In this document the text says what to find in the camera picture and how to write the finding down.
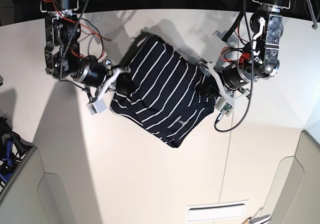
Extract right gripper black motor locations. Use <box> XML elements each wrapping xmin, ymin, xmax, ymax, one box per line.
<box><xmin>73</xmin><ymin>61</ymin><xmax>135</xmax><ymax>95</ymax></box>

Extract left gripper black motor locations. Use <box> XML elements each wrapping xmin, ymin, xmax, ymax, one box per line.
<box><xmin>201</xmin><ymin>64</ymin><xmax>251</xmax><ymax>98</ymax></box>

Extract navy white striped T-shirt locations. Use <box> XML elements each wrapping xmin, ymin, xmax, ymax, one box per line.
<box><xmin>110</xmin><ymin>35</ymin><xmax>218</xmax><ymax>148</ymax></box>

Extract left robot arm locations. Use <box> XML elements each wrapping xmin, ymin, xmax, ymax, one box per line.
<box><xmin>201</xmin><ymin>0</ymin><xmax>291</xmax><ymax>97</ymax></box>

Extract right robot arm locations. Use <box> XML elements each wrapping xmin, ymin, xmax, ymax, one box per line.
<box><xmin>40</xmin><ymin>0</ymin><xmax>132</xmax><ymax>96</ymax></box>

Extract blue black items left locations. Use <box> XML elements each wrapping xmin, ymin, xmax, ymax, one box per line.
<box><xmin>0</xmin><ymin>117</ymin><xmax>33</xmax><ymax>189</ymax></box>

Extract tools at bottom edge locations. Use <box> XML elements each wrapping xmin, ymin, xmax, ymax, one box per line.
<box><xmin>242</xmin><ymin>207</ymin><xmax>271</xmax><ymax>224</ymax></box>

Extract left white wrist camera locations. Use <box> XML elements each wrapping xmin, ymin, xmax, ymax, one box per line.
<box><xmin>214</xmin><ymin>96</ymin><xmax>235</xmax><ymax>116</ymax></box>

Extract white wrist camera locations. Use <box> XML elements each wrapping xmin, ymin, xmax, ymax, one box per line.
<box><xmin>214</xmin><ymin>96</ymin><xmax>235</xmax><ymax>116</ymax></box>
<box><xmin>86</xmin><ymin>99</ymin><xmax>107</xmax><ymax>115</ymax></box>

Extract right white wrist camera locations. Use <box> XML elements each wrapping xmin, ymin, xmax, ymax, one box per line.
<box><xmin>86</xmin><ymin>99</ymin><xmax>107</xmax><ymax>115</ymax></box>

